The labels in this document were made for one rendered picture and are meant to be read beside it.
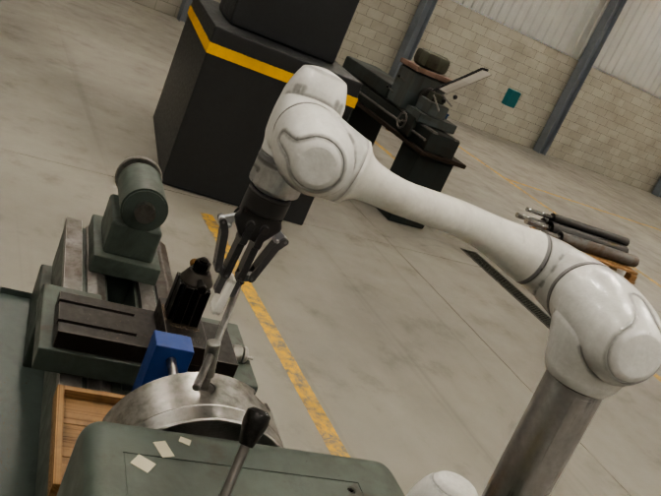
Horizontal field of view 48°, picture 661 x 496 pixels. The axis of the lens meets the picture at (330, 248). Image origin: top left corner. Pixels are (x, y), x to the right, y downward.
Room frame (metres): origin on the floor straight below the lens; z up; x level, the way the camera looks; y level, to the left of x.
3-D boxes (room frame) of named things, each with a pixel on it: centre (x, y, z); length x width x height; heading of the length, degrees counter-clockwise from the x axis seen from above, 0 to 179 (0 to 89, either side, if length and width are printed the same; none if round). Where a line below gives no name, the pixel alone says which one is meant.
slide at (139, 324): (1.61, 0.32, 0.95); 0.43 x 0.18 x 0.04; 116
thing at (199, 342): (1.62, 0.25, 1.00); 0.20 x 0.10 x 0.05; 26
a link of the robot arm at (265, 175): (1.18, 0.12, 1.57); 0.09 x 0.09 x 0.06
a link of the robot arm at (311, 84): (1.17, 0.12, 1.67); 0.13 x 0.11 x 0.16; 15
